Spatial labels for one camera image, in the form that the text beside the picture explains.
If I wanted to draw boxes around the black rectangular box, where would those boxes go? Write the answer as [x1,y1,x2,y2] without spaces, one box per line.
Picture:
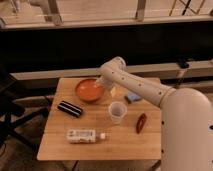
[57,101,83,118]

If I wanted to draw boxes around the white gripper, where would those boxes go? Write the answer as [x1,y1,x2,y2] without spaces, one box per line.
[97,76,119,97]

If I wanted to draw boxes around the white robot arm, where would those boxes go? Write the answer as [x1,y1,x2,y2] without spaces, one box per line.
[100,57,213,171]

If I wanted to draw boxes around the clear plastic cup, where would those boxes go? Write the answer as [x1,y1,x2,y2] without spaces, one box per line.
[108,102,127,124]

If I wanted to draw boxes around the black office chair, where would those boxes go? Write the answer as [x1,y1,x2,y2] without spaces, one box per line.
[0,69,49,150]

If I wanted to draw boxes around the orange ceramic bowl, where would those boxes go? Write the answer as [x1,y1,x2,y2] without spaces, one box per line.
[75,78,105,103]

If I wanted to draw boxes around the white plastic bottle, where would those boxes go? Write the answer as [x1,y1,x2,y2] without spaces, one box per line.
[66,129,106,144]

